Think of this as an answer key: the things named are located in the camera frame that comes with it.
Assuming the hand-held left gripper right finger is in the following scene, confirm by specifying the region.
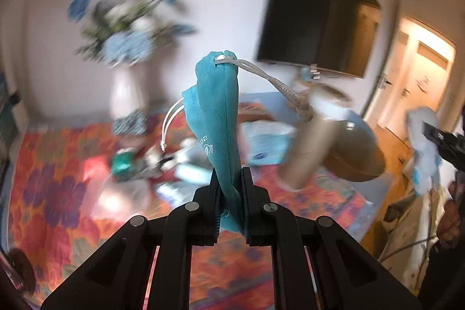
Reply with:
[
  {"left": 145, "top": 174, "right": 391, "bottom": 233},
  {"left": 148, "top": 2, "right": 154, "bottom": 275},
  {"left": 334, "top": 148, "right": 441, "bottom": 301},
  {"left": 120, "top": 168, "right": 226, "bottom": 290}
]
[{"left": 240, "top": 166, "right": 424, "bottom": 310}]

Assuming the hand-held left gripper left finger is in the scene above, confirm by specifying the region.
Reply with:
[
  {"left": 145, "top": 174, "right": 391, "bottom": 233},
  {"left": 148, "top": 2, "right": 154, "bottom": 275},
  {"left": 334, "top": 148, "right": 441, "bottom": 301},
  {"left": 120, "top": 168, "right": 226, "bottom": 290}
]
[{"left": 41, "top": 174, "right": 222, "bottom": 310}]

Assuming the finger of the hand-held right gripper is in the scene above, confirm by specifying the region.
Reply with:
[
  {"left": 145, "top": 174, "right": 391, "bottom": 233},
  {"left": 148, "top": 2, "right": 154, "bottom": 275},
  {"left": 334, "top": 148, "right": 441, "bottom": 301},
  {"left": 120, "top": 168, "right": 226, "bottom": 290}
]
[{"left": 421, "top": 121, "right": 443, "bottom": 145}]

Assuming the light blue plaid cloth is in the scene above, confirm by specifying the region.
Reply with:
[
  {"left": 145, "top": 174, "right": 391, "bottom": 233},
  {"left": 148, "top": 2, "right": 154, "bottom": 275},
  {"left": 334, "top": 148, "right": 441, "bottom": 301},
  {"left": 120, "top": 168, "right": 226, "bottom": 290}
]
[{"left": 405, "top": 107, "right": 446, "bottom": 198}]

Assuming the teal drawstring pouch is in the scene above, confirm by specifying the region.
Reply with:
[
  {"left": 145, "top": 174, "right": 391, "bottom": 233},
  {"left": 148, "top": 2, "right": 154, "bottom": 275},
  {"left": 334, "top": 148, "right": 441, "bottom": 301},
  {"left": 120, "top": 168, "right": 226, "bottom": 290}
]
[{"left": 162, "top": 49, "right": 320, "bottom": 234}]

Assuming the wooden door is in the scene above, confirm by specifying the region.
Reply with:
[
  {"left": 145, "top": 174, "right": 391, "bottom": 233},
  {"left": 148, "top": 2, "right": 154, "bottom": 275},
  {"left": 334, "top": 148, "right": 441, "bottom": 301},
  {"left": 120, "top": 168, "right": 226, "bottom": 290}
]
[{"left": 363, "top": 16, "right": 458, "bottom": 136}]

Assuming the brown round box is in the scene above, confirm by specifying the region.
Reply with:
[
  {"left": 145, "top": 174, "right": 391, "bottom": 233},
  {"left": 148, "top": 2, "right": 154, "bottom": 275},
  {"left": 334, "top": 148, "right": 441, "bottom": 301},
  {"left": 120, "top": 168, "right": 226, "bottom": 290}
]
[{"left": 323, "top": 121, "right": 386, "bottom": 183}]

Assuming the light blue tissue pack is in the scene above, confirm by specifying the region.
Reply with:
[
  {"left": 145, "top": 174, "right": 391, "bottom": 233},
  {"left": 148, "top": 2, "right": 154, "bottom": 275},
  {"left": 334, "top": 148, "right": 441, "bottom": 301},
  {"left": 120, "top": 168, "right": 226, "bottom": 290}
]
[{"left": 242, "top": 121, "right": 296, "bottom": 165}]

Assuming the beige cylindrical container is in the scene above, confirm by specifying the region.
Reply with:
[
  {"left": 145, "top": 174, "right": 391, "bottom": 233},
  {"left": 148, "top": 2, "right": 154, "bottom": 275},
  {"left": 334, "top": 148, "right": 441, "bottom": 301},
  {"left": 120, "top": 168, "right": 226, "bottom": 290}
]
[{"left": 280, "top": 83, "right": 353, "bottom": 192}]

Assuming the white printed cloth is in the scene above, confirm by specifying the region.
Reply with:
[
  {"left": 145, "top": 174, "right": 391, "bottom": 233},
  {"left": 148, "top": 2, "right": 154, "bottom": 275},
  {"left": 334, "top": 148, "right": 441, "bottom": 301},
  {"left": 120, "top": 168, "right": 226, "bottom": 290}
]
[{"left": 378, "top": 183, "right": 451, "bottom": 296}]

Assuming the green rolled cloth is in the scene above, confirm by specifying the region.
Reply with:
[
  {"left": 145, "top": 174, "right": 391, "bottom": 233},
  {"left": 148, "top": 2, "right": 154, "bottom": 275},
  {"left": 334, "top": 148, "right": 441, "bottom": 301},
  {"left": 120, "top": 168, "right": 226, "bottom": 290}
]
[{"left": 111, "top": 148, "right": 140, "bottom": 176}]

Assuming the teal checkered scrunchie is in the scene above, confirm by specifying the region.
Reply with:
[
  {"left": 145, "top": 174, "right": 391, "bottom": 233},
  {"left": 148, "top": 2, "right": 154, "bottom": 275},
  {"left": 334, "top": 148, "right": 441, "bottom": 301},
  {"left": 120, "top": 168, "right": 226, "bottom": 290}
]
[{"left": 112, "top": 110, "right": 148, "bottom": 136}]

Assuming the white ribbed vase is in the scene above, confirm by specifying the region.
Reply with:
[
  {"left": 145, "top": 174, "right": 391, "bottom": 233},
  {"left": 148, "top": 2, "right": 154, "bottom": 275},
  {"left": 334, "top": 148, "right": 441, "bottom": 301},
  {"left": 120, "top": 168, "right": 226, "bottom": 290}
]
[{"left": 109, "top": 67, "right": 149, "bottom": 122}]

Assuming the floral blanket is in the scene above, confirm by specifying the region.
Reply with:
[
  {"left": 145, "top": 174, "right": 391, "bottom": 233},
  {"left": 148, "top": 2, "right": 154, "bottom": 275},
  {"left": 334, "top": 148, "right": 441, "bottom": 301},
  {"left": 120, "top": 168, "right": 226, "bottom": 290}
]
[{"left": 7, "top": 103, "right": 382, "bottom": 310}]

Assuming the black wall television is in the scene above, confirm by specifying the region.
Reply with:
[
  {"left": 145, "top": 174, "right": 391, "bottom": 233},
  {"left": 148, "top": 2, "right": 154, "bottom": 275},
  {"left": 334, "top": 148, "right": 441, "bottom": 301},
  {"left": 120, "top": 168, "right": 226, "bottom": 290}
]
[{"left": 256, "top": 0, "right": 382, "bottom": 80}]

